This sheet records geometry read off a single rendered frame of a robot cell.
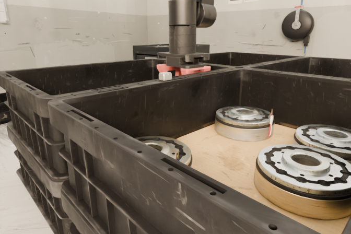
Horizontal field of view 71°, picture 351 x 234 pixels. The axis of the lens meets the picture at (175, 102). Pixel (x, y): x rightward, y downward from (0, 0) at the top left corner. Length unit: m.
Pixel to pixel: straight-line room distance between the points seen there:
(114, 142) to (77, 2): 3.84
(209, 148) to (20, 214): 0.35
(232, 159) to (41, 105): 0.26
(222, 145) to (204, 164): 0.07
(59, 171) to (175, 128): 0.18
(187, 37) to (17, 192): 0.45
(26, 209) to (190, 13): 0.47
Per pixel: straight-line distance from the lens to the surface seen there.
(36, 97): 0.34
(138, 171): 0.16
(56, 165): 0.38
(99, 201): 0.27
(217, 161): 0.36
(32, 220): 0.52
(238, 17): 3.96
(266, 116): 0.47
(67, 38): 3.86
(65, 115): 0.26
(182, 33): 0.51
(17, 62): 3.58
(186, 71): 0.48
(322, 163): 0.32
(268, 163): 0.31
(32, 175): 0.52
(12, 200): 0.59
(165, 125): 0.40
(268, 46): 3.80
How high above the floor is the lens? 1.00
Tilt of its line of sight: 16 degrees down
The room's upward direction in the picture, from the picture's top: straight up
